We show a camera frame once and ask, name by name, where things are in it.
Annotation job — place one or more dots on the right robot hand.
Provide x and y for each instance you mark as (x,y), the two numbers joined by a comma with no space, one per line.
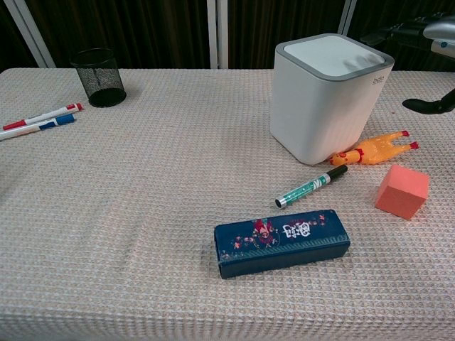
(426,30)

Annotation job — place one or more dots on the white square trash bin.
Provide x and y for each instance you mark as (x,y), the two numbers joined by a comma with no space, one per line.
(320,106)

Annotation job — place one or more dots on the yellow rubber chicken toy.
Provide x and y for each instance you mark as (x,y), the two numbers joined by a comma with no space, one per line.
(373,149)

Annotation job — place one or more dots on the orange foam cube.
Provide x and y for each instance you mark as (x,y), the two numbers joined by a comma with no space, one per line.
(401,193)

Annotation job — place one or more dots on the green black marker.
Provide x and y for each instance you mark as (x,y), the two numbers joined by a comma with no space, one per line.
(311,186)

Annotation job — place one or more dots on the dark blue printed pencil box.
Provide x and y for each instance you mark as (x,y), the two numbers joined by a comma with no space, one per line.
(281,241)

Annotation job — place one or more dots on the black mesh pen holder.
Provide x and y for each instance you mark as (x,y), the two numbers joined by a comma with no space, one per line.
(99,80)

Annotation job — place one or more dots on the beige waffle weave tablecloth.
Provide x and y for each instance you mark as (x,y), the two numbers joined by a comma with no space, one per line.
(142,213)

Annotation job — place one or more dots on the red capped white marker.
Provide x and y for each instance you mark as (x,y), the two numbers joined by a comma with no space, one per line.
(42,116)

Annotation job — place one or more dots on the blue capped white marker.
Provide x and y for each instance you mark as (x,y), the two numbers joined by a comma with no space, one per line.
(39,126)

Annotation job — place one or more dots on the white metal frame post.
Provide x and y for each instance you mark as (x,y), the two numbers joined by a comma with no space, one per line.
(346,17)
(30,33)
(217,33)

